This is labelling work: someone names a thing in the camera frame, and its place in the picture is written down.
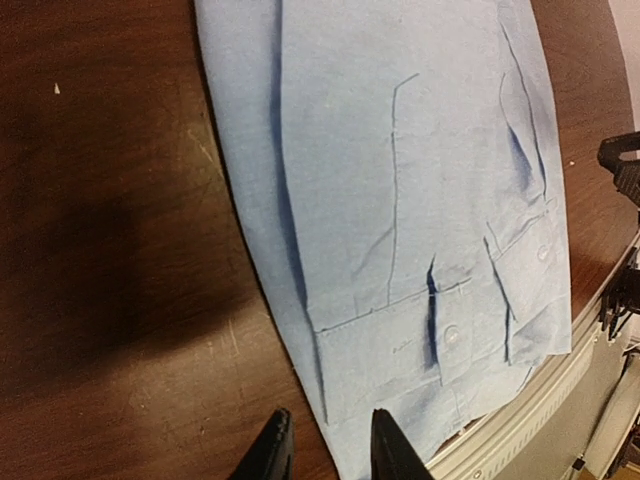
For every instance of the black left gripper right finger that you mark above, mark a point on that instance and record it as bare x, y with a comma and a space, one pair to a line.
392, 456

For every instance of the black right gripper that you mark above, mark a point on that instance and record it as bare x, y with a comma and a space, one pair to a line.
625, 172

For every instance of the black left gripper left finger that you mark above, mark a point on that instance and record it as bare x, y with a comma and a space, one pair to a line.
271, 455

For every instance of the light blue long sleeve shirt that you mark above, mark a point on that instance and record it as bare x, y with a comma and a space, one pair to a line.
396, 170

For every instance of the front aluminium rail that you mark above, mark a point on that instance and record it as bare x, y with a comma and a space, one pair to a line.
485, 448

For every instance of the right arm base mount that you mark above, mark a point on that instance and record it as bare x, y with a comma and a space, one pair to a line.
620, 301

